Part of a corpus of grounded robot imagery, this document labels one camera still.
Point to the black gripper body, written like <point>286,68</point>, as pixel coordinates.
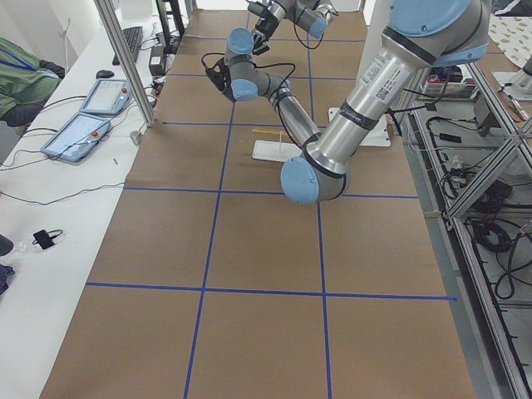
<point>224,84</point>
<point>266,27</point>

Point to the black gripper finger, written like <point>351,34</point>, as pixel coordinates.
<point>261,49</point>
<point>258,42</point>

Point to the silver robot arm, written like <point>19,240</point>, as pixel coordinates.
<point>419,34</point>
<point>312,16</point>

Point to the wooden rack rod far side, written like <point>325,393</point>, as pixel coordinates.
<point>266,131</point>

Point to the white towel rack base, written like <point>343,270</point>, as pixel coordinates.
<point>274,151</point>

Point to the black power adapter brick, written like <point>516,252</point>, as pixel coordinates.
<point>157,61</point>

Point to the black computer keyboard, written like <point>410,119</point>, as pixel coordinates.
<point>133,37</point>

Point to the upper teach pendant tablet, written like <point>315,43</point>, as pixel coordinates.
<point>107,97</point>

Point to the teach pendant tablet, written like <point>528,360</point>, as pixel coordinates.
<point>107,97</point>
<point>76,139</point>

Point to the black computer mouse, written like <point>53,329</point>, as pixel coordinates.
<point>104,74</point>

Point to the lower teach pendant tablet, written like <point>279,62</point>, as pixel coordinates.
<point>76,139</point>

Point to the seated person green jacket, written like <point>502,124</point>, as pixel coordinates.
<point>27,82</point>

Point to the small black phone device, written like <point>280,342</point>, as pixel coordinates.
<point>43,239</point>

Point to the aluminium frame post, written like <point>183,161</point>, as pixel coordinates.
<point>119,45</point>

